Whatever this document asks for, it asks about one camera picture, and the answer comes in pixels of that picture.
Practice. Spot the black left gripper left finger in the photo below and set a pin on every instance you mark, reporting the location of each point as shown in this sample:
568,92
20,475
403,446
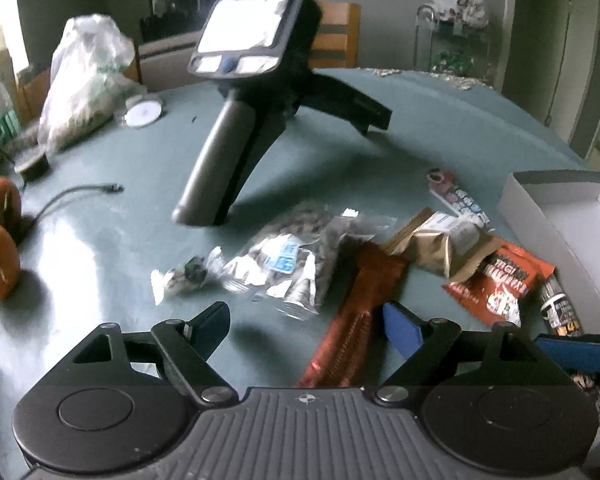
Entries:
119,401

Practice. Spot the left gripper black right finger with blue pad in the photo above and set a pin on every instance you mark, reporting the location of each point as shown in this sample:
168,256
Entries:
491,401

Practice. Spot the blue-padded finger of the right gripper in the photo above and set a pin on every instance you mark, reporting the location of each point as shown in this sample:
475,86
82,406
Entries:
572,353

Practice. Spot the red foil snack bar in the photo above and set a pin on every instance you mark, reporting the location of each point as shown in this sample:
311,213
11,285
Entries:
340,358

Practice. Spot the patterned snack tube packet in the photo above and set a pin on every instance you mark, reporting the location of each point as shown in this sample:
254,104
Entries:
557,311

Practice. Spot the orange red snack packet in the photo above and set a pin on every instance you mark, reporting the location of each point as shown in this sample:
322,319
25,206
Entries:
501,284

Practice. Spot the white cardboard box tray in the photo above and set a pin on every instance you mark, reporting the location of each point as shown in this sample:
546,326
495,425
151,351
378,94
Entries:
555,214

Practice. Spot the small clear candy wrapper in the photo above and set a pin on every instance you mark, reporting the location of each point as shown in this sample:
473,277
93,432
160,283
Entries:
193,275

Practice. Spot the brown snack packet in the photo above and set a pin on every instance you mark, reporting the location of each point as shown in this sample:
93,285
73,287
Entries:
443,244

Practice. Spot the clear bag of nuts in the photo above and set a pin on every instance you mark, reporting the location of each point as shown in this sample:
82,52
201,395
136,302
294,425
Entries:
290,261

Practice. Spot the orange fruit far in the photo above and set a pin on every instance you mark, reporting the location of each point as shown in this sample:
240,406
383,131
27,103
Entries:
10,205

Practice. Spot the white plastic bag on table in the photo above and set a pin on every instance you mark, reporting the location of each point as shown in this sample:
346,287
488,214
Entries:
87,81

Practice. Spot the white plastic bag on rack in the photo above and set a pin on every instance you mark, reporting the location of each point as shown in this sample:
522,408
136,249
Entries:
466,12

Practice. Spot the black tripod phone stand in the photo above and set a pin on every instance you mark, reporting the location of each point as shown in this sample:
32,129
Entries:
257,52

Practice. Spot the wooden chair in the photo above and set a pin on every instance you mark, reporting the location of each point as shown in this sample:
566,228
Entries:
336,42

